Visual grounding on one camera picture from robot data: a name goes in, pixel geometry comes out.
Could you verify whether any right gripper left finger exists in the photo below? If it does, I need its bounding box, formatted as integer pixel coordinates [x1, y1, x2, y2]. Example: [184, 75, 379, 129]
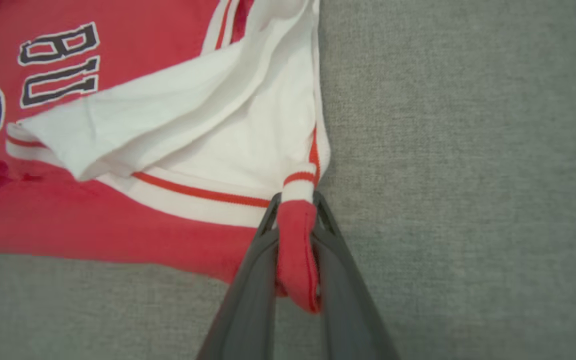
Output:
[195, 192, 284, 360]

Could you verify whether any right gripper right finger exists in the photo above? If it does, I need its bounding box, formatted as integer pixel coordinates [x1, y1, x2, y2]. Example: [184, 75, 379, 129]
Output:
[311, 190, 402, 360]

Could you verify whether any red jersey with black letters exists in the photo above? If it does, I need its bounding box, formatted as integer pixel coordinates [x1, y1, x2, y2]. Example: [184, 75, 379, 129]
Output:
[0, 0, 331, 315]

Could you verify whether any grey fabric sofa cushion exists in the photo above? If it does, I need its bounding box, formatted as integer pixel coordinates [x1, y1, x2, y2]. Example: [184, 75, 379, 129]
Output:
[0, 0, 576, 360]

